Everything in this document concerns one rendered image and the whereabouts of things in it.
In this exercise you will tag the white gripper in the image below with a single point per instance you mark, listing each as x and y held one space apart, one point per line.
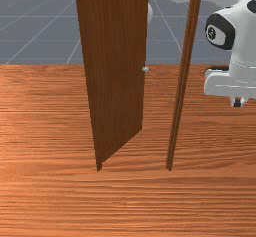
230 86

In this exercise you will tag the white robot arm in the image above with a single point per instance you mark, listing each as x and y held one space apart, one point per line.
241 24

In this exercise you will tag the brown wooden door leaf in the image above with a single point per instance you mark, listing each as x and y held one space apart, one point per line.
115 64

